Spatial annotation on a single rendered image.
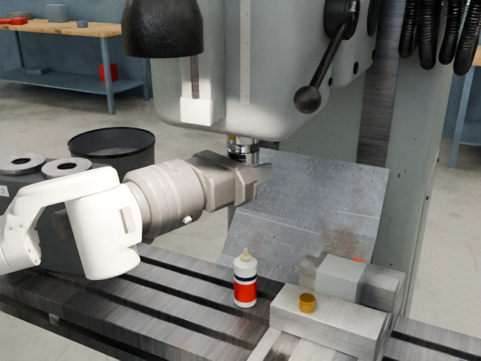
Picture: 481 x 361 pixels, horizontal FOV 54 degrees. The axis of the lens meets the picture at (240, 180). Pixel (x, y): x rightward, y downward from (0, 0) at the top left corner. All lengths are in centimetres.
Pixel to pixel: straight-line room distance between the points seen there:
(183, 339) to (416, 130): 59
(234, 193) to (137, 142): 231
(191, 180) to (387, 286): 34
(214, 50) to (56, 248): 57
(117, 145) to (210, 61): 247
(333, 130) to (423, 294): 171
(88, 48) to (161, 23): 621
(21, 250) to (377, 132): 71
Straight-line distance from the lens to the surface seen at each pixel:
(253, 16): 54
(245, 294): 84
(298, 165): 107
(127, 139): 296
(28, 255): 57
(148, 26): 42
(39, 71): 678
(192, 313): 85
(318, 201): 105
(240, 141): 66
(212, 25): 54
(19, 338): 243
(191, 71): 55
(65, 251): 97
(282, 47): 54
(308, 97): 51
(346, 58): 72
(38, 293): 96
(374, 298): 76
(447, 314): 255
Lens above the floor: 151
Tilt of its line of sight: 24 degrees down
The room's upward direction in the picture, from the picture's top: straight up
